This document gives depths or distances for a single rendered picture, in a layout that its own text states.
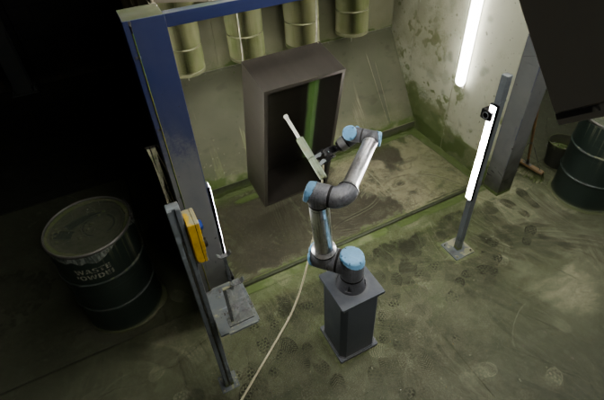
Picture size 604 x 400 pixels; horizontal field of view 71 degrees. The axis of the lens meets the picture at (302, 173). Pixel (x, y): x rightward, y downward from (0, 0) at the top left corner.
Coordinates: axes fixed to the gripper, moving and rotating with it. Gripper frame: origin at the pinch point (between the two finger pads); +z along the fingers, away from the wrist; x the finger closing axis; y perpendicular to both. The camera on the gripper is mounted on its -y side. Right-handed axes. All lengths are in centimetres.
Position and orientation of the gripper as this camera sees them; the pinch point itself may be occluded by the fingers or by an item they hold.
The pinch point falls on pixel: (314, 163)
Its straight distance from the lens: 275.1
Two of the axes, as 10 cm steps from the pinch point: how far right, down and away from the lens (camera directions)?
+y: 2.8, -0.3, 9.6
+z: -8.0, 5.5, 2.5
